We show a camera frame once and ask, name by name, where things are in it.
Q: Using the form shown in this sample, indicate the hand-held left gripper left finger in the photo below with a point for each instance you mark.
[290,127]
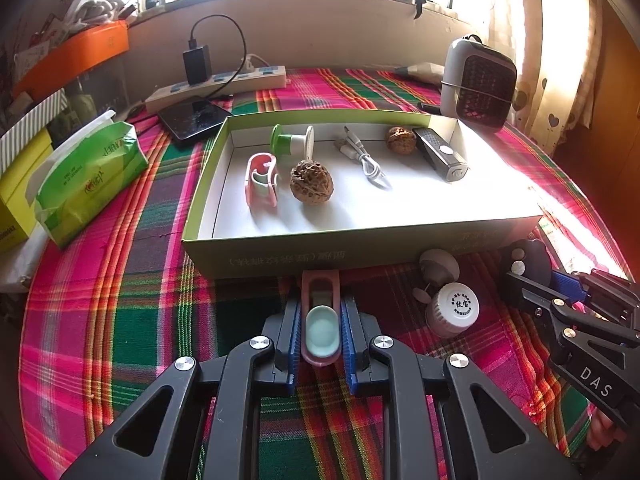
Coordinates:
[289,345]

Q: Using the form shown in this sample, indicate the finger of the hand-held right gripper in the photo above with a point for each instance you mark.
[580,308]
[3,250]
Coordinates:
[567,281]
[530,297]

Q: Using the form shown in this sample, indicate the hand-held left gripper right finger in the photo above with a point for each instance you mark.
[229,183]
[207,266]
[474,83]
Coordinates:
[351,345]

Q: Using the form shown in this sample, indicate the black paw-shaped item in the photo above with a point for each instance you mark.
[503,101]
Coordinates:
[535,257]

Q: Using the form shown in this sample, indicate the green and white cardboard box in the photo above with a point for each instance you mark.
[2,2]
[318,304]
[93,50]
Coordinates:
[325,210]

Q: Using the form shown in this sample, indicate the walnut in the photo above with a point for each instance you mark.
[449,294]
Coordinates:
[311,182]
[401,141]

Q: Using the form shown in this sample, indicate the black and grey device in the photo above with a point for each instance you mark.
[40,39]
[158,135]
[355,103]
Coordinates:
[442,157]

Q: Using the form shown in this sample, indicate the person's right hand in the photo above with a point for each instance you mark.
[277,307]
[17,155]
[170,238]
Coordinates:
[600,432]

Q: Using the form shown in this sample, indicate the white bottle with printed cap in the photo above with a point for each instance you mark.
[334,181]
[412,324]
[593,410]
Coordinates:
[452,307]

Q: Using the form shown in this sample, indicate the small white round piece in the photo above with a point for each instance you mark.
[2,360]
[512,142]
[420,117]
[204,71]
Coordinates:
[422,294]

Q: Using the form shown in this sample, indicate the white round knob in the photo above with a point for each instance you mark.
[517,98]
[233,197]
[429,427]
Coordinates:
[439,266]

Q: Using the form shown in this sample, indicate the plaid tablecloth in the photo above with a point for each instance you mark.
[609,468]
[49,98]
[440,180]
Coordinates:
[150,300]

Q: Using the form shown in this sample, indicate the green and white spool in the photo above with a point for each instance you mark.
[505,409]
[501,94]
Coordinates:
[286,142]

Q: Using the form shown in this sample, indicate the white and black mini heater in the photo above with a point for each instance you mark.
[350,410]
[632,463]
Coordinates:
[480,85]

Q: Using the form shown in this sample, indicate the small black object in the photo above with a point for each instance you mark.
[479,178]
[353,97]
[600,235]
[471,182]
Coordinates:
[429,107]

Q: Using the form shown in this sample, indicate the cream heart-print curtain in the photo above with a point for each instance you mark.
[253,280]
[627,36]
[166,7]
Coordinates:
[555,60]

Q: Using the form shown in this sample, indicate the black smartphone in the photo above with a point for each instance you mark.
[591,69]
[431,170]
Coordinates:
[195,120]

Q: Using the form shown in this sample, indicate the grey pouch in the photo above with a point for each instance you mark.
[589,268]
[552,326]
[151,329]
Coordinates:
[422,72]

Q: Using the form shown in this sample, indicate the green tissue pack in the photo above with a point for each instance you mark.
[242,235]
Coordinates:
[90,185]

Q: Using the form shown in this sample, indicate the white power strip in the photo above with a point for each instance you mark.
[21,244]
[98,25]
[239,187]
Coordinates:
[240,80]

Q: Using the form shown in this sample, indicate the white paper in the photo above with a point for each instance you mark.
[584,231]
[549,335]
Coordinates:
[20,270]

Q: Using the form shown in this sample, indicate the white plug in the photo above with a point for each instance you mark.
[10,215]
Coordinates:
[252,62]

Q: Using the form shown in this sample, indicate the black charger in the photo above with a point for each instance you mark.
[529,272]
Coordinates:
[196,62]

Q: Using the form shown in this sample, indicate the yellow box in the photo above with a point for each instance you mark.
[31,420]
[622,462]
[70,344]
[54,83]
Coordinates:
[17,190]

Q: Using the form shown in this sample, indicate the black window hook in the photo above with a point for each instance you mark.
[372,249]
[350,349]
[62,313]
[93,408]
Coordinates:
[420,0]

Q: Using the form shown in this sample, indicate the grey striped box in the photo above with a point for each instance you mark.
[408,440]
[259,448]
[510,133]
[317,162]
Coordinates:
[30,122]

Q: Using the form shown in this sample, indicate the orange box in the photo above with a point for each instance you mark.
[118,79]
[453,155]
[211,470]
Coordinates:
[75,52]

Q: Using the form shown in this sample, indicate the white plastic bag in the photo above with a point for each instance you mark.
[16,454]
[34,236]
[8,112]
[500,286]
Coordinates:
[100,0]

